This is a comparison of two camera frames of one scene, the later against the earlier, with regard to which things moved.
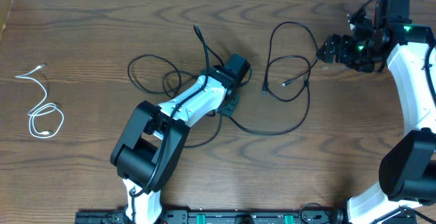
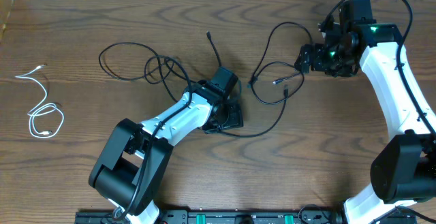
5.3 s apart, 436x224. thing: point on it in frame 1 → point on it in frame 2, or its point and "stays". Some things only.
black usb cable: [155, 76] → [157, 69]
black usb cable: [308, 67] → [278, 62]
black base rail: [314, 216] stays
